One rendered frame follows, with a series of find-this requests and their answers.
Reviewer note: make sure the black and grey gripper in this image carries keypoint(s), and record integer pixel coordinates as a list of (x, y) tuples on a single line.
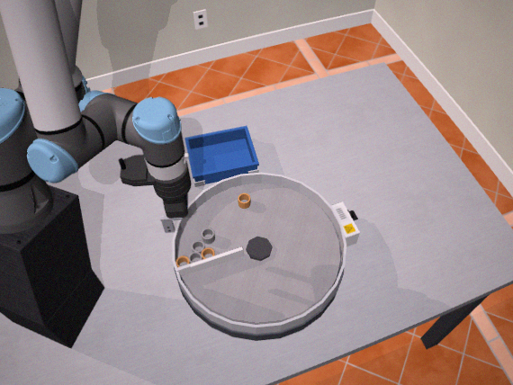
[(171, 184)]

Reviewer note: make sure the grey round turning table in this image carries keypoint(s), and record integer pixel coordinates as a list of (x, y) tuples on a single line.
[(273, 261)]

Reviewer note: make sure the blue open crate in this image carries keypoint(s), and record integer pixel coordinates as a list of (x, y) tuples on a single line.
[(224, 154)]

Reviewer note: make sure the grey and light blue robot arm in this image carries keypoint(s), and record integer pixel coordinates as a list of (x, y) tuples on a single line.
[(65, 142)]

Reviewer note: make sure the grey metal ring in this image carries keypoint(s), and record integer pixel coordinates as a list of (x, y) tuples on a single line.
[(196, 244), (194, 255), (209, 240)]

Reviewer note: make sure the bronze bushing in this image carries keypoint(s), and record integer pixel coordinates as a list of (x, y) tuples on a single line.
[(244, 196), (181, 259), (207, 251)]

